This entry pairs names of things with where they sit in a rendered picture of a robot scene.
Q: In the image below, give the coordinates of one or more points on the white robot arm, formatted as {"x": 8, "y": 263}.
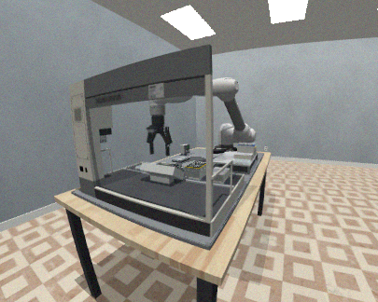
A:
{"x": 224, "y": 89}

